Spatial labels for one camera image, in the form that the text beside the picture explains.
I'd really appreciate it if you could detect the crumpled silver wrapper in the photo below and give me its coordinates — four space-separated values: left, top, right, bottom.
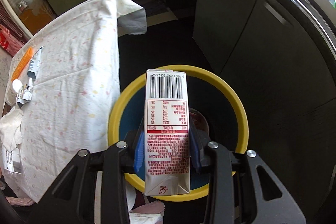
17 77 34 108

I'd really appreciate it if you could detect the white paper towel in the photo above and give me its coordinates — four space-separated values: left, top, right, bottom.
0 107 23 152

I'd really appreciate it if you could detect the floral white tablecloth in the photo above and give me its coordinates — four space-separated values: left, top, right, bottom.
1 0 147 204

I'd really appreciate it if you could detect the red checkered apron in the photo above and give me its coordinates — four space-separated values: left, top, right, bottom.
0 5 27 57

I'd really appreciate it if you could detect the dark floor mat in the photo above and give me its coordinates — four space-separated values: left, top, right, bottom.
142 0 169 18

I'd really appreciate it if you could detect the blue white toothpaste tube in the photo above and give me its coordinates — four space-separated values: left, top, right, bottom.
27 47 43 80

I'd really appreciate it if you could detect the white red milk carton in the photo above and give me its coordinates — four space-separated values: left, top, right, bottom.
144 70 190 197

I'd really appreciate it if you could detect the yellow rim trash bin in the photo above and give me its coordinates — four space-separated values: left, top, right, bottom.
108 65 249 202

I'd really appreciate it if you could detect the orange textured sponge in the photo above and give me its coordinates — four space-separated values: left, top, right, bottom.
11 47 34 82

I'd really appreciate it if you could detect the white pill bottle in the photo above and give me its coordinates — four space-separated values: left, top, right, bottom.
6 79 23 106

